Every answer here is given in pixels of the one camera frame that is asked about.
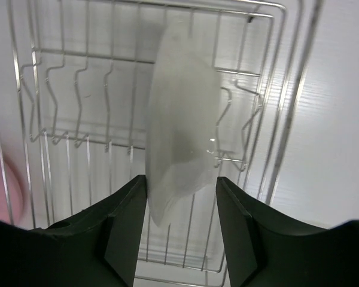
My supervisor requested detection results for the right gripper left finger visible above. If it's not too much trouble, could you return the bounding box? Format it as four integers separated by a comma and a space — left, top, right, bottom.
0, 175, 147, 286

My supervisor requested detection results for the white plate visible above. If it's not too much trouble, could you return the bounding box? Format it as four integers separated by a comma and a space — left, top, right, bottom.
145, 20, 221, 228

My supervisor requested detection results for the metal wire dish rack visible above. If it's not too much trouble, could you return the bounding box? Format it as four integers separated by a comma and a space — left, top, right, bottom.
0, 1, 323, 286

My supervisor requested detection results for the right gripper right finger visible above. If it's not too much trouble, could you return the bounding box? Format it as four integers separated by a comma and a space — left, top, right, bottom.
216, 177, 359, 286

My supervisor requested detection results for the pink plastic plate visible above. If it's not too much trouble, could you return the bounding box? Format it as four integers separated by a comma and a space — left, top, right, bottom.
0, 161, 26, 225

